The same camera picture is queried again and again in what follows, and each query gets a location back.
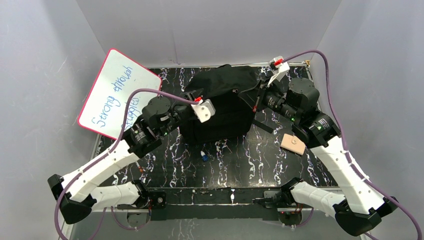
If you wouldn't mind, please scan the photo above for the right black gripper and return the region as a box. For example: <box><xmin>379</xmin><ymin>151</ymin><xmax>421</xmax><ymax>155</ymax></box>
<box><xmin>238</xmin><ymin>75</ymin><xmax>300</xmax><ymax>123</ymax></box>

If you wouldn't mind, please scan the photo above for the black student backpack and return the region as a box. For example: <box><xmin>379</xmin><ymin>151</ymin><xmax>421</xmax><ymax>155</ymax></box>
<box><xmin>179</xmin><ymin>64</ymin><xmax>273</xmax><ymax>145</ymax></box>

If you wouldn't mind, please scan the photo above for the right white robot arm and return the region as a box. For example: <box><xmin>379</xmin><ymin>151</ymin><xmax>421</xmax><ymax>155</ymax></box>
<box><xmin>238</xmin><ymin>78</ymin><xmax>396</xmax><ymax>236</ymax></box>

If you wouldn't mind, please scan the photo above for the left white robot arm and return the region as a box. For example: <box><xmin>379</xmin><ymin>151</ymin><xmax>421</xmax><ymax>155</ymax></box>
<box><xmin>47</xmin><ymin>96</ymin><xmax>203</xmax><ymax>224</ymax></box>

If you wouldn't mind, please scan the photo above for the beige snap wallet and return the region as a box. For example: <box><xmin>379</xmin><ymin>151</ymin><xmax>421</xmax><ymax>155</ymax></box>
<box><xmin>280</xmin><ymin>133</ymin><xmax>306</xmax><ymax>156</ymax></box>

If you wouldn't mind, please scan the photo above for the small blue white bottle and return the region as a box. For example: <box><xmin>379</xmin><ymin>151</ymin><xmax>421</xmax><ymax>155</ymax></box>
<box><xmin>200</xmin><ymin>150</ymin><xmax>209</xmax><ymax>163</ymax></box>

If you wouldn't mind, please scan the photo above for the orange marker pen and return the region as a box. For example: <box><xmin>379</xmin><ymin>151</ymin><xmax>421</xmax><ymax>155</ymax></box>
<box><xmin>135</xmin><ymin>161</ymin><xmax>144</xmax><ymax>173</ymax></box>

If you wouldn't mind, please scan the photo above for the pink-framed whiteboard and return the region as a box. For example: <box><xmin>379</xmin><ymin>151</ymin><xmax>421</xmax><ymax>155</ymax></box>
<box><xmin>77</xmin><ymin>48</ymin><xmax>162</xmax><ymax>139</ymax></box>

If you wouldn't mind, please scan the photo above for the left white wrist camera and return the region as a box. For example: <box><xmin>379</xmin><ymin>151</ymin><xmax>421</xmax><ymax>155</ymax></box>
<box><xmin>191</xmin><ymin>99</ymin><xmax>216</xmax><ymax>123</ymax></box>

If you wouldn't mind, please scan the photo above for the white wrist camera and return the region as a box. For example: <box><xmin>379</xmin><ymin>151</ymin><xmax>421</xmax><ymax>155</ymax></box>
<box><xmin>267</xmin><ymin>56</ymin><xmax>290</xmax><ymax>87</ymax></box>
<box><xmin>191</xmin><ymin>99</ymin><xmax>216</xmax><ymax>123</ymax></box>

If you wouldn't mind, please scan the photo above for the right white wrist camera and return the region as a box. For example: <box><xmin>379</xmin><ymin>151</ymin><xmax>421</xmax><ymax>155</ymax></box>
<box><xmin>267</xmin><ymin>56</ymin><xmax>290</xmax><ymax>87</ymax></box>

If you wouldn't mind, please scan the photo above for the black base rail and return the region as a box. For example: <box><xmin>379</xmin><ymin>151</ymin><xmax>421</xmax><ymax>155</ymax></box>
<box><xmin>117</xmin><ymin>187</ymin><xmax>303</xmax><ymax>228</ymax></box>

